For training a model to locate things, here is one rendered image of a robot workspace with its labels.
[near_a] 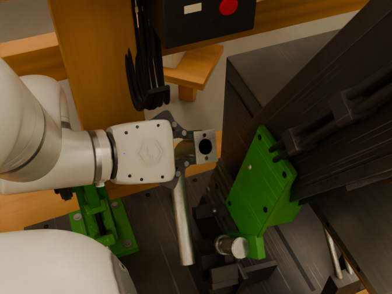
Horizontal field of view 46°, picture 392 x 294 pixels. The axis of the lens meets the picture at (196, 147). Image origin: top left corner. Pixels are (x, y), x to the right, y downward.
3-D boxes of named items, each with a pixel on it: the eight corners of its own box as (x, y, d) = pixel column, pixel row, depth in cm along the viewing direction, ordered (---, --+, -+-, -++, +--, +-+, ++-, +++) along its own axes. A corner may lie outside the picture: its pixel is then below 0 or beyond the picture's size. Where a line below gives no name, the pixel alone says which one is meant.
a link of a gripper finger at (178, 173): (177, 178, 76) (212, 173, 79) (175, 158, 76) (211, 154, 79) (169, 176, 79) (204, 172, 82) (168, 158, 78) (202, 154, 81)
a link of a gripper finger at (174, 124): (174, 140, 75) (210, 137, 78) (172, 121, 75) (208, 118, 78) (166, 140, 78) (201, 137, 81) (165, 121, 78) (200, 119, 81)
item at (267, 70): (356, 178, 118) (399, 74, 92) (248, 215, 110) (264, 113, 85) (318, 130, 129) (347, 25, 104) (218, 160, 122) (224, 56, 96)
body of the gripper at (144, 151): (111, 191, 69) (179, 181, 74) (105, 122, 68) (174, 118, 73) (98, 186, 75) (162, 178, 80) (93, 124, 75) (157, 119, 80)
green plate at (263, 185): (285, 243, 88) (333, 168, 75) (248, 251, 85) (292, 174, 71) (258, 197, 95) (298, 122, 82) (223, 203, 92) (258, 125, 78)
